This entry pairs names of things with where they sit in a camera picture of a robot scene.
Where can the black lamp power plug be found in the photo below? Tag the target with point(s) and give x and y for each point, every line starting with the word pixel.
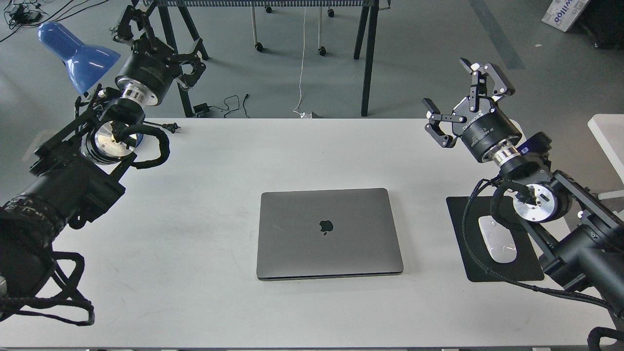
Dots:
pixel 171 127

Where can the black power adapter with cable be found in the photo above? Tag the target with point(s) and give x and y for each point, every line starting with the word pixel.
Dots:
pixel 231 104

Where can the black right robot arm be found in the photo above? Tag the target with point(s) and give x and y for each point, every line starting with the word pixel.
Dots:
pixel 580 238

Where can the white side table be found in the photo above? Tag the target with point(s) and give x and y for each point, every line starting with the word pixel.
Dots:
pixel 608 130

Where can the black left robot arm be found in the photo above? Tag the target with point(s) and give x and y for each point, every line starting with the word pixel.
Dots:
pixel 78 169

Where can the cardboard box with print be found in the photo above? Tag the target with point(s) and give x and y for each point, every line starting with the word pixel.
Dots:
pixel 562 14

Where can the grey laptop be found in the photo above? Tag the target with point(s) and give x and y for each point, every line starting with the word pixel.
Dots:
pixel 327 233

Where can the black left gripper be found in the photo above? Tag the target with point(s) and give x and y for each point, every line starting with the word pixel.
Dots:
pixel 148 64

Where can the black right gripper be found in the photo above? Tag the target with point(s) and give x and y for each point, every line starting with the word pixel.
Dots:
pixel 487 129

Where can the black trestle table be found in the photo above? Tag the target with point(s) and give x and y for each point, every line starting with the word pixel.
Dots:
pixel 366 31

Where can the white computer mouse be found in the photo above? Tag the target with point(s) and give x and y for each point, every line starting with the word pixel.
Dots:
pixel 498 240

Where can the blue desk lamp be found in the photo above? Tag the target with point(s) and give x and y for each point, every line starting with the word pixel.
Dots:
pixel 85 65

